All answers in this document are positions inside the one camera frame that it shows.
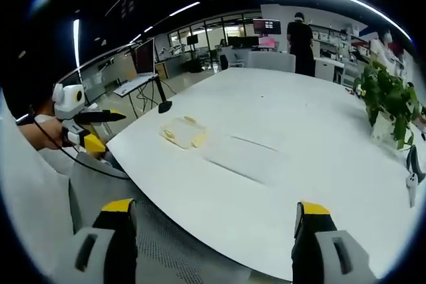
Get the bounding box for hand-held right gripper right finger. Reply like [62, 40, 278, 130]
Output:
[292, 201, 377, 284]

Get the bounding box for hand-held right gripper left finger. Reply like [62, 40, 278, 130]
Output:
[71, 198, 138, 284]

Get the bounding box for white laptop stand table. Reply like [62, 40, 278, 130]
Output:
[112, 72, 159, 119]

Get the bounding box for grey mesh chair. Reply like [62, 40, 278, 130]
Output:
[68, 150, 251, 284]

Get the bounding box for black desk stand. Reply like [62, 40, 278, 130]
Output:
[153, 76, 174, 114]

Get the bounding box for open laptop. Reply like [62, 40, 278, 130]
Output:
[134, 38, 158, 76]

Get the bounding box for person's white clothing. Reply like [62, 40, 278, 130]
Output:
[0, 96, 81, 284]

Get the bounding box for white plant pot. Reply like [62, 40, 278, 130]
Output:
[370, 110, 399, 148]

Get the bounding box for short ceiling light strip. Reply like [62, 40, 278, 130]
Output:
[168, 1, 201, 18]

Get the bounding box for white office chair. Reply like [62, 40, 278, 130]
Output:
[228, 51, 249, 69]

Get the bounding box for black desk monitors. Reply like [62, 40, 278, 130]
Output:
[226, 35, 260, 49]

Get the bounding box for green potted plant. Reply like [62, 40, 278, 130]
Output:
[353, 60, 426, 152]

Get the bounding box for white chair back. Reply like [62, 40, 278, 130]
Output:
[248, 51, 297, 74]

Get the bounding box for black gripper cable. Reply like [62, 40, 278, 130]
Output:
[28, 106, 128, 180]

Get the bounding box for wall monitor screen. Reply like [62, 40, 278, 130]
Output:
[252, 18, 282, 37]

